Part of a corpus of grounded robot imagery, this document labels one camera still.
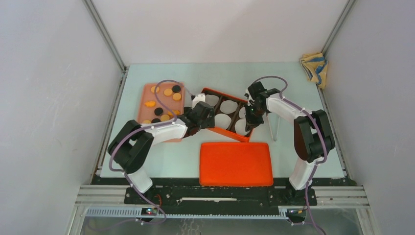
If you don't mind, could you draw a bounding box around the orange compartment box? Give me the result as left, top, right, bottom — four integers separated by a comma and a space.
202, 88, 252, 142

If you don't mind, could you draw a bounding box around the pink cookie tray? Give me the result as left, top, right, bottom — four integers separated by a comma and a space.
136, 82, 186, 126

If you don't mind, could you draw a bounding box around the orange box lid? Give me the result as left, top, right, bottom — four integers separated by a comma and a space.
199, 142, 274, 187

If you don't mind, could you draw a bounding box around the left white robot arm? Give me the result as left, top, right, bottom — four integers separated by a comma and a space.
107, 101, 215, 204

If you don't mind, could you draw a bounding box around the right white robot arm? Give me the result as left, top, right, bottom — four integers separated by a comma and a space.
245, 81, 335, 205

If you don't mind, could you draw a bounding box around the white paper cup liner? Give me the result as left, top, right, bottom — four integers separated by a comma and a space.
205, 94, 219, 107
215, 114, 231, 130
234, 118, 251, 136
238, 107, 246, 119
220, 100, 238, 114

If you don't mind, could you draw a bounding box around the orange fish cookie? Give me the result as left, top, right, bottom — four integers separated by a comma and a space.
144, 101, 157, 108
167, 110, 181, 117

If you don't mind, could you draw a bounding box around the yellow blue cloth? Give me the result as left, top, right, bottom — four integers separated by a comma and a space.
300, 52, 328, 89

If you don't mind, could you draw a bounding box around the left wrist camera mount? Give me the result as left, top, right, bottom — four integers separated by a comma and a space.
191, 93, 206, 108

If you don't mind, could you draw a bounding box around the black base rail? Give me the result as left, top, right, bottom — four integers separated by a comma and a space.
124, 178, 317, 216

